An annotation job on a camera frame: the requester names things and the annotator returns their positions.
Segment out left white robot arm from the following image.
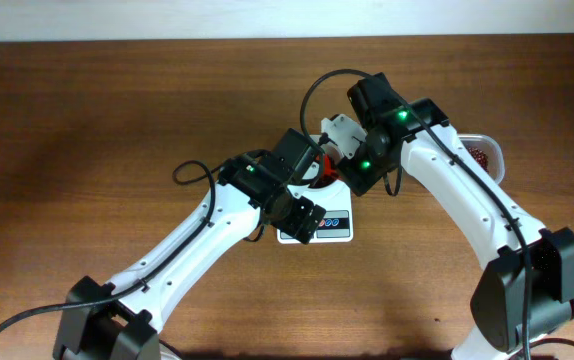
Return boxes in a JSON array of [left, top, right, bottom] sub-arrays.
[[52, 129, 325, 359]]

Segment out red measuring scoop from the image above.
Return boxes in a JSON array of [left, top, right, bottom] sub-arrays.
[[318, 155, 339, 180]]

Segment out white kitchen scale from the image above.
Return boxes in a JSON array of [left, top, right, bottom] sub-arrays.
[[302, 184, 354, 244]]

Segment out clear plastic container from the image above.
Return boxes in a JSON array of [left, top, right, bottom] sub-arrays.
[[459, 134, 505, 184]]

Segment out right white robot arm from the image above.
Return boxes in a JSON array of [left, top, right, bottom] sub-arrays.
[[334, 73, 574, 359]]

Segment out red adzuki beans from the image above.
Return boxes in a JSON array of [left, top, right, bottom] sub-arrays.
[[467, 146, 489, 172]]

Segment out grey-white bowl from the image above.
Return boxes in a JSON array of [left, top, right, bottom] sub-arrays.
[[307, 140, 345, 196]]

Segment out beans in bowl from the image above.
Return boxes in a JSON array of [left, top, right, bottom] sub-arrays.
[[312, 173, 338, 189]]

